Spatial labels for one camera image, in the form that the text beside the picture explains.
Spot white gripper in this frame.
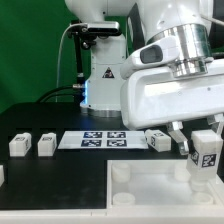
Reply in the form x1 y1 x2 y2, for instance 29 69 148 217
120 36 224 155

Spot white square tabletop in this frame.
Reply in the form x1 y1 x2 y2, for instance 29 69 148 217
107 160 224 207

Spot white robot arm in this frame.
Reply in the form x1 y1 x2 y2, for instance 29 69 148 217
65 0 224 155

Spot white tag sheet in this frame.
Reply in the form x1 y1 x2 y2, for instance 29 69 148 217
58 131 148 149

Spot white part at left edge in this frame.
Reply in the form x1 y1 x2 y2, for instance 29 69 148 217
0 165 5 187

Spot black cables on table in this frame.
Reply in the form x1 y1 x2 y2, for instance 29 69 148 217
35 84 84 104

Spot grey camera cable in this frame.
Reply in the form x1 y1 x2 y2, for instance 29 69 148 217
55 23 83 103

